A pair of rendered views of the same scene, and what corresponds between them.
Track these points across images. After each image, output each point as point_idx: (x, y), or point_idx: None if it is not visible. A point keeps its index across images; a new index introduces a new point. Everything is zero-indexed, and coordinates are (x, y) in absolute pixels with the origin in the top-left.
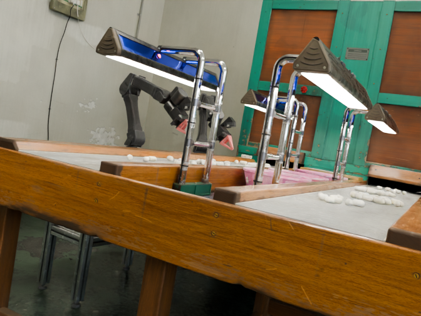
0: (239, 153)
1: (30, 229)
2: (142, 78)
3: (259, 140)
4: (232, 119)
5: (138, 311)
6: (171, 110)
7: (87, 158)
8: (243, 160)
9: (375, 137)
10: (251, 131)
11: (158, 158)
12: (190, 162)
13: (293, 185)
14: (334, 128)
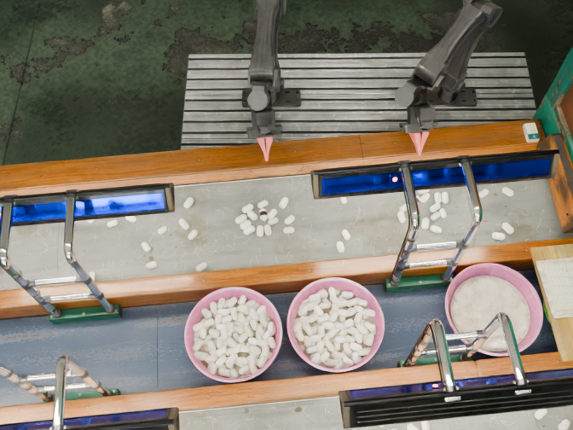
0: (541, 109)
1: (334, 0)
2: (262, 10)
3: (568, 120)
4: (428, 113)
5: None
6: (252, 109)
7: (15, 232)
8: (484, 153)
9: None
10: (568, 93)
11: (183, 192)
12: (233, 206)
13: (112, 408)
14: None
